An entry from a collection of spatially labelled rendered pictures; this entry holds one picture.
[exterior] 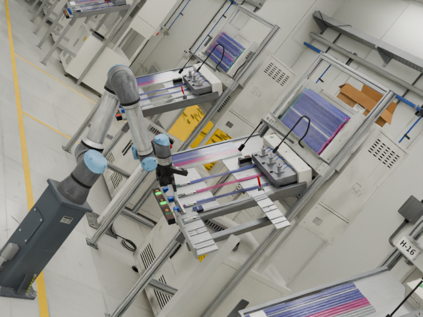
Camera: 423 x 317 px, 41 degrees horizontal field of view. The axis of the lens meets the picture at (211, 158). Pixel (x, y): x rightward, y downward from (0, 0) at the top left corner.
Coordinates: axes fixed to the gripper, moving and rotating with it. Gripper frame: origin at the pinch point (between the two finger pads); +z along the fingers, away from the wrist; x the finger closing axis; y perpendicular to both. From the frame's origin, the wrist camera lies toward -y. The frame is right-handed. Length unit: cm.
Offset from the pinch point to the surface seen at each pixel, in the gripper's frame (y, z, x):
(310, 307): -30, 9, 95
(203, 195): -17.6, 9.9, -6.5
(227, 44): -95, -17, -166
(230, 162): -44, 10, -33
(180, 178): -11.4, 9.9, -30.0
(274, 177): -57, 4, 3
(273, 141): -72, 2, -31
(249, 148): -62, 10, -44
